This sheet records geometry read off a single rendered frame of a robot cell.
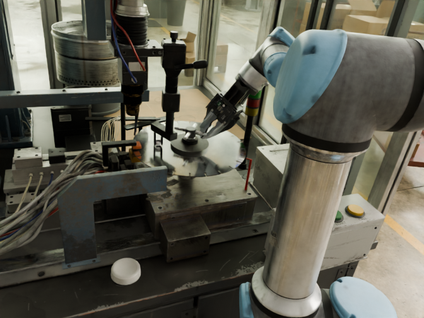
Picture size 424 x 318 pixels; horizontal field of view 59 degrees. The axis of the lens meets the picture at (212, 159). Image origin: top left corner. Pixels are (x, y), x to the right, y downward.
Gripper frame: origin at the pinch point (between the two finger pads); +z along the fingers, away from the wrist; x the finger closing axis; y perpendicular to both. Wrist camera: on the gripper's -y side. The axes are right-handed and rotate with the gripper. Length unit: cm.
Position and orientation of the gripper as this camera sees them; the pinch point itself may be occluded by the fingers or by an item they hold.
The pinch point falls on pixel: (204, 134)
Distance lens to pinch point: 108.1
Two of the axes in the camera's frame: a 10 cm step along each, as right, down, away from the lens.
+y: -3.5, 2.5, -9.0
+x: 7.1, 7.0, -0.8
